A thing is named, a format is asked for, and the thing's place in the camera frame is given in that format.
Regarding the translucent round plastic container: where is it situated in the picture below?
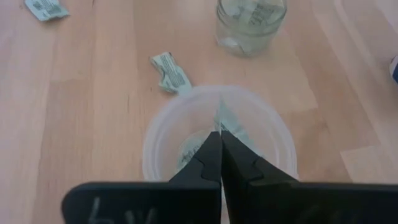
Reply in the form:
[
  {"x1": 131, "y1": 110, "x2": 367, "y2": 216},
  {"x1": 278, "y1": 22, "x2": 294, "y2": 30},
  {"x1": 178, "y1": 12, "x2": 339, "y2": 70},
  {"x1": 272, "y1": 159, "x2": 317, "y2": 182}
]
[{"x1": 142, "y1": 84, "x2": 299, "y2": 184}]

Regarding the clear glass jar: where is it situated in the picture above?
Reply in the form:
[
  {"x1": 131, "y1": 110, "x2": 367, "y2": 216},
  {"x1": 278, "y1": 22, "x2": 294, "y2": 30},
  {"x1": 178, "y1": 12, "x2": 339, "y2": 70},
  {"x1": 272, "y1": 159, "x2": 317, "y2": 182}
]
[{"x1": 215, "y1": 0, "x2": 289, "y2": 58}]

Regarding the green stevia packet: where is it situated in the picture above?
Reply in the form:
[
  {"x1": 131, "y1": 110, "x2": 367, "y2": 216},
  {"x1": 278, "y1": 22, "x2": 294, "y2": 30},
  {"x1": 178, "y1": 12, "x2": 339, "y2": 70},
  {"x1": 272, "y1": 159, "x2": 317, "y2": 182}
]
[
  {"x1": 222, "y1": 0, "x2": 285, "y2": 29},
  {"x1": 24, "y1": 0, "x2": 70, "y2": 22},
  {"x1": 175, "y1": 129, "x2": 212, "y2": 172},
  {"x1": 149, "y1": 52, "x2": 193, "y2": 96},
  {"x1": 213, "y1": 99, "x2": 265, "y2": 156}
]

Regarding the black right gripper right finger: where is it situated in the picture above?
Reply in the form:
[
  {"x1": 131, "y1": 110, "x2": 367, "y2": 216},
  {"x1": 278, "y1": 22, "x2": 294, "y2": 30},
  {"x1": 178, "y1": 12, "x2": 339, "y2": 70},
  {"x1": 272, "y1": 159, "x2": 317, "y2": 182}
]
[{"x1": 221, "y1": 130, "x2": 398, "y2": 224}]

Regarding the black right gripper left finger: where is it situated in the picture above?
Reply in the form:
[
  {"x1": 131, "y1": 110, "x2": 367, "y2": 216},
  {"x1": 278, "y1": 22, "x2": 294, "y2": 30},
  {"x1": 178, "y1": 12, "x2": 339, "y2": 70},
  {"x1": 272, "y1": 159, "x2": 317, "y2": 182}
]
[{"x1": 61, "y1": 131, "x2": 223, "y2": 224}]

